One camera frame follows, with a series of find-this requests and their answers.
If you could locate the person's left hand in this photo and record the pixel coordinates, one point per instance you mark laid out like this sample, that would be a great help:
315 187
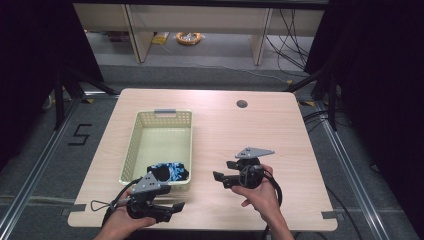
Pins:
120 223

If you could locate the light wooden background desk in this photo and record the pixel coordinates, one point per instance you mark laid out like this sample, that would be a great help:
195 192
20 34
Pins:
200 20

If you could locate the metal floor rail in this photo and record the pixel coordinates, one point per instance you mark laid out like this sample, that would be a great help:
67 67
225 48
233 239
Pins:
36 166
353 176

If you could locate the dark blue cloth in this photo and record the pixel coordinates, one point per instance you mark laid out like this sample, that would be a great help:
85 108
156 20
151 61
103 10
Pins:
175 171

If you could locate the cream perforated plastic basket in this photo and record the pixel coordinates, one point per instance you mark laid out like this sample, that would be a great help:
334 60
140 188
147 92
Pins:
160 143

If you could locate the person's right hand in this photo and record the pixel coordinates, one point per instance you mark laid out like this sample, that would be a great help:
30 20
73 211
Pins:
265 200

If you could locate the yellow packet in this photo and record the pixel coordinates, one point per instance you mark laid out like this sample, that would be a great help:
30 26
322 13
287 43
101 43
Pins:
160 38

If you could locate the black metal stand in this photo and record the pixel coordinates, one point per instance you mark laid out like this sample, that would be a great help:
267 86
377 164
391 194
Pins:
60 100
331 100

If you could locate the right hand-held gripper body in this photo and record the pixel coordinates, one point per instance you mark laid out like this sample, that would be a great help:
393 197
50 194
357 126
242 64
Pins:
250 173

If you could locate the grey tape strip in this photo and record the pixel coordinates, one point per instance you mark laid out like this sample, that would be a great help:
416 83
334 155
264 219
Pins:
77 207
329 215

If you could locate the grey tape on basket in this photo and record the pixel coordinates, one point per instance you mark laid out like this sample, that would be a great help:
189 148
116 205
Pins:
165 111

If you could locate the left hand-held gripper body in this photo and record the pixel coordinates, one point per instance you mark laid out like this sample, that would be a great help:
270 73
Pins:
146 186

